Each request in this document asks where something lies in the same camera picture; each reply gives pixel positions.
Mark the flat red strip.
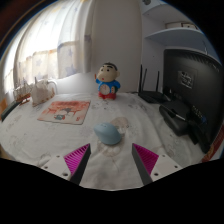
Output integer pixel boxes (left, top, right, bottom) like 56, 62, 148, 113
201, 131, 224, 163

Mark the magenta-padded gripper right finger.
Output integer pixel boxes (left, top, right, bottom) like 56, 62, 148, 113
131, 143, 184, 186

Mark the red printed mouse pad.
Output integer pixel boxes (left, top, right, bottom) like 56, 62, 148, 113
37, 100, 92, 126

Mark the wooden ship model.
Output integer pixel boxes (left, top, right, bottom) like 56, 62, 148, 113
13, 77, 33, 106

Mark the light blue computer mouse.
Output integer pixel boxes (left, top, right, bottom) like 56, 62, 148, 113
93, 122, 123, 146

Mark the white star-print curtain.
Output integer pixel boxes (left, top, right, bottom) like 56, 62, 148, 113
3, 0, 94, 98

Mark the dark keyboard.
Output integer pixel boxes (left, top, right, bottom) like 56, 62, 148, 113
0, 100, 21, 122

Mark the black router with antennas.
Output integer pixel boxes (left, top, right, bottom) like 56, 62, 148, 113
137, 64, 171, 104

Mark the black computer monitor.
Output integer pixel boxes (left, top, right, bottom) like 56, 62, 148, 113
162, 48, 224, 154

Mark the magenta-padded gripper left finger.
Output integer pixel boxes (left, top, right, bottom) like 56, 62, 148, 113
39, 143, 92, 186

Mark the white wall shelf unit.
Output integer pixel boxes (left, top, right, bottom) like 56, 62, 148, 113
141, 0, 214, 54

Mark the cartoon boy figurine clock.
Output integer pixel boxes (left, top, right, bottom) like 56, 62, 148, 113
95, 61, 121, 101

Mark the white printed tablecloth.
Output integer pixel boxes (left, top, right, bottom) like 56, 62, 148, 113
0, 91, 209, 191

